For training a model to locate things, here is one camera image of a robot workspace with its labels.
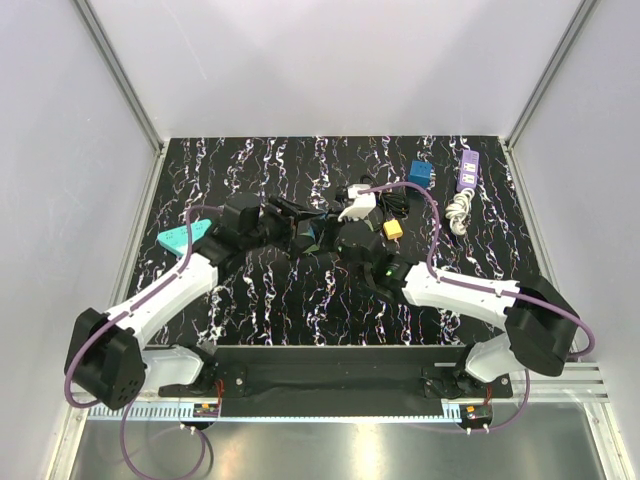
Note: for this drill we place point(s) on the dark blue cube adapter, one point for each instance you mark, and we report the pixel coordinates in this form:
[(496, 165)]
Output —
[(420, 173)]

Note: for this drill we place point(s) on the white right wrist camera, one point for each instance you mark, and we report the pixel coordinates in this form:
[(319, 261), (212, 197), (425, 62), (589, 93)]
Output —
[(359, 203)]

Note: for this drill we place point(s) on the small orange plug adapter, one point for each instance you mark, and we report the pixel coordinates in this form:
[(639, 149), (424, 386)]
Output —
[(392, 229)]

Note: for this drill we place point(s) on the teal triangular power strip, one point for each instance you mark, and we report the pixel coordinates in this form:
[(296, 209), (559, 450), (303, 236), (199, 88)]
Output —
[(175, 240)]

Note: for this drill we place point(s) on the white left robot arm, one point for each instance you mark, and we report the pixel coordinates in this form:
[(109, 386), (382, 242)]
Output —
[(110, 361)]

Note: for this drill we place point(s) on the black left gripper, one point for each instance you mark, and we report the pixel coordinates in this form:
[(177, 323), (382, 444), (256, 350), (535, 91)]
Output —
[(288, 220)]

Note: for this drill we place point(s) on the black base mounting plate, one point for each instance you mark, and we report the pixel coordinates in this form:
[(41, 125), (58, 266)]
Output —
[(345, 382)]

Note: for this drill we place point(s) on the black marbled table mat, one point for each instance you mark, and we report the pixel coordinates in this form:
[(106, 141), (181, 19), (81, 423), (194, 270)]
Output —
[(318, 301)]

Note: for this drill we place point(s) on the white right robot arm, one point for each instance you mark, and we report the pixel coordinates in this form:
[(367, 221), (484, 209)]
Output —
[(536, 324)]

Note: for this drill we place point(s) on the purple power strip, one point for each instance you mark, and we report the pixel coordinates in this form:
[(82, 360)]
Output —
[(468, 170)]

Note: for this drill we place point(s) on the green power strip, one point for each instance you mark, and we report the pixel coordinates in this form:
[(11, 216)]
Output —
[(314, 249)]

